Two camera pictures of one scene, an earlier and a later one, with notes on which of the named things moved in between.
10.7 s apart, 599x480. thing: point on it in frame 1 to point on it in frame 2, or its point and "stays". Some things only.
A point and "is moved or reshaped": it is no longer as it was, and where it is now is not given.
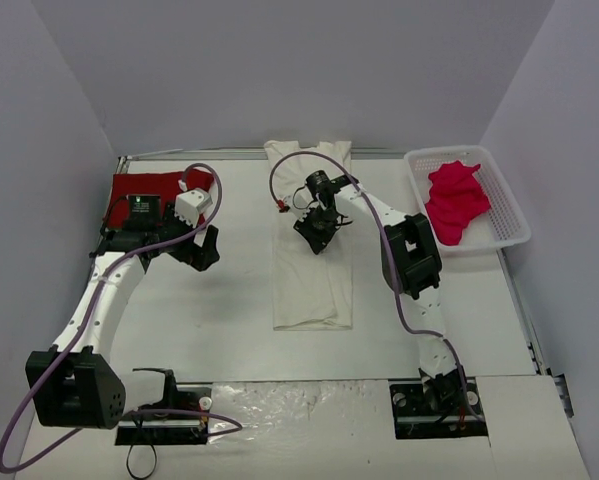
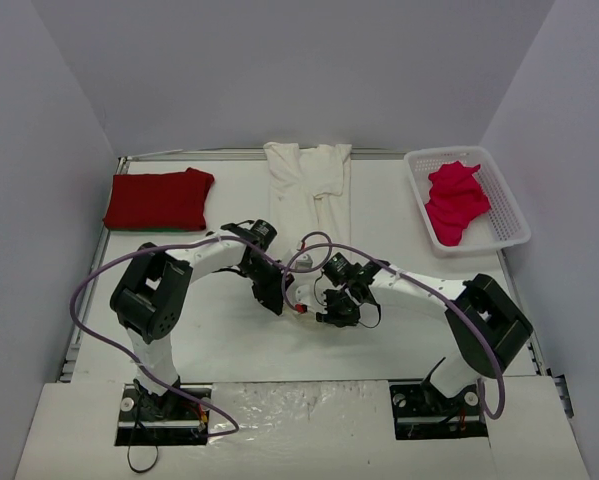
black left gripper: (193, 248) to (270, 292)
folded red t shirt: (163, 184) stays
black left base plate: (168, 429) stays
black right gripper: (317, 228) to (339, 310)
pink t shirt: (455, 197) stays
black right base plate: (416, 419) stays
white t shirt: (309, 291) is moved or reshaped
